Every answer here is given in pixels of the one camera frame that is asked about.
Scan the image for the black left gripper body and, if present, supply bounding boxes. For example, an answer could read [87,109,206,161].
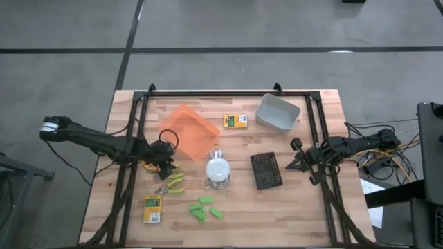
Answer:
[147,139,177,174]

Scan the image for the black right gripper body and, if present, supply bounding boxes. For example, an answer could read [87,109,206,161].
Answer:
[300,142,330,174]

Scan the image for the green handled pliers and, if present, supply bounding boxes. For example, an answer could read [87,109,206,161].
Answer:
[154,172,186,195]

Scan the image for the white mushroom lamp metal base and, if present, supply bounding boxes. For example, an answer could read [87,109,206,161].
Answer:
[205,156,232,190]

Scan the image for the black mesh basket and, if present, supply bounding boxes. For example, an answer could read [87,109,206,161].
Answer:
[250,151,284,190]

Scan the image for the grey plastic bin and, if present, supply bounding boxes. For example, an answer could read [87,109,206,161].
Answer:
[255,93,301,135]

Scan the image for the orange translucent plastic bin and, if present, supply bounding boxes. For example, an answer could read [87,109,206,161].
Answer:
[159,104,222,163]

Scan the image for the black power strip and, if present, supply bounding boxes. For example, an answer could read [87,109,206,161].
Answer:
[361,157,394,176]

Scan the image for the white paper sheet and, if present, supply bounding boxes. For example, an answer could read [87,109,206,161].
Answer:
[367,205,384,230]
[359,178,386,196]

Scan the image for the black bench bar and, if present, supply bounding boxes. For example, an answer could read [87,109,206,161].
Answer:
[364,179,426,209]

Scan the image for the grey metal stand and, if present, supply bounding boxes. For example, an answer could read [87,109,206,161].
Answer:
[0,151,56,249]

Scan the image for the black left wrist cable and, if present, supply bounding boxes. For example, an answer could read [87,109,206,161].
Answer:
[159,129,180,150]

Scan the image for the white lamp cable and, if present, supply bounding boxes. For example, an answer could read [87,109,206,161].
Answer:
[201,148,232,190]

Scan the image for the yellow floor cable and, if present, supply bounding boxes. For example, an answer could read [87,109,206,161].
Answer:
[354,140,422,183]

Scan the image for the black floor cable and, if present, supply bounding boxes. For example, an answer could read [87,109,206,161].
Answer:
[359,138,419,183]

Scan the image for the black aluminium rig frame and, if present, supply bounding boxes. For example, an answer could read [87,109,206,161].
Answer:
[81,82,374,248]

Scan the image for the black trailing arm cable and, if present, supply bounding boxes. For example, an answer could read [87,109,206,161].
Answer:
[43,140,118,187]

